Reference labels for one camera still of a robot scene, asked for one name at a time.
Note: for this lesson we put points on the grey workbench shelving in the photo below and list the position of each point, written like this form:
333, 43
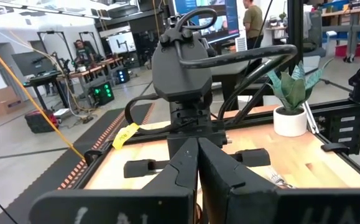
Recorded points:
352, 31

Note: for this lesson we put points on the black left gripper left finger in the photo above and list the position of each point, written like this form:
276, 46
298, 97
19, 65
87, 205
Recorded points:
167, 205

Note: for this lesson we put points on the red and black bag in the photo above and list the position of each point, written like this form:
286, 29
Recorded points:
38, 123

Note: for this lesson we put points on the computer case with green lights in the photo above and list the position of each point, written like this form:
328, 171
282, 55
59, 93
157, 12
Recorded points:
103, 93

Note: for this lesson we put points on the large wall display screen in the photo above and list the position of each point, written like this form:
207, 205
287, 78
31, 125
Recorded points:
217, 25

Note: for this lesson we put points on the snake plant in white pot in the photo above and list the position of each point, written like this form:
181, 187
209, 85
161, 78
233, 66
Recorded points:
290, 124

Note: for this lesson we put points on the black table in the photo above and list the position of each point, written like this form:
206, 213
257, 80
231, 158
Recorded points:
229, 87

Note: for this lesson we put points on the cardboard box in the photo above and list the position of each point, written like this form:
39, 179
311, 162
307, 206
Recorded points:
5, 102

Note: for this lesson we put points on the seated person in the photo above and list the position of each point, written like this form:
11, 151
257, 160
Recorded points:
84, 53

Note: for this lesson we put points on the black hazard-striped floor mat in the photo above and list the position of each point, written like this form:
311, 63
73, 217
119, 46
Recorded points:
102, 124

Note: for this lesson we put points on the black round desk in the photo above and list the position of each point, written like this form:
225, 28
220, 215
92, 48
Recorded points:
43, 80

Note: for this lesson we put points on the black box with white labels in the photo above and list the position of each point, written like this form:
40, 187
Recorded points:
332, 130

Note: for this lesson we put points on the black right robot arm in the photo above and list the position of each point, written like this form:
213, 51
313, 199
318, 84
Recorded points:
179, 71

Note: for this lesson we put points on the white-lit screen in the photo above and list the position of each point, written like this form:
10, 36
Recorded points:
122, 42

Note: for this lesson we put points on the black desk monitor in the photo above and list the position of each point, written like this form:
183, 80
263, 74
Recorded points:
32, 63

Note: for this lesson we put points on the computer case with blue lights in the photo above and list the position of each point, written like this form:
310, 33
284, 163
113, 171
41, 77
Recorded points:
123, 76

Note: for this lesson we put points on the standing person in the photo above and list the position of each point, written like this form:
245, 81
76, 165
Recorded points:
253, 18

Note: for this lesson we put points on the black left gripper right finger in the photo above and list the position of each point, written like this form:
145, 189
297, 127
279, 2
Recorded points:
245, 205

